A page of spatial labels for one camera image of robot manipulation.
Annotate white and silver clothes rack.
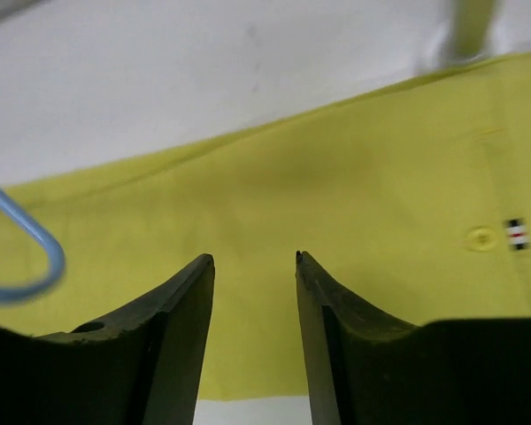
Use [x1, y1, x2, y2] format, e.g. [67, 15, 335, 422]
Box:
[413, 0, 504, 72]

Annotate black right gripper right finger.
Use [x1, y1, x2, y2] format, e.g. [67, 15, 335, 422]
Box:
[296, 252, 531, 425]

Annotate yellow-green trousers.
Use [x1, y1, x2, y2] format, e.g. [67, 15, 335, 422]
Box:
[0, 53, 531, 401]

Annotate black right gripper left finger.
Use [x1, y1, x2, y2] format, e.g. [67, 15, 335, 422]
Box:
[0, 254, 215, 424]

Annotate light blue wire hanger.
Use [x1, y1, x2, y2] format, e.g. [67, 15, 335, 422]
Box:
[0, 188, 65, 305]

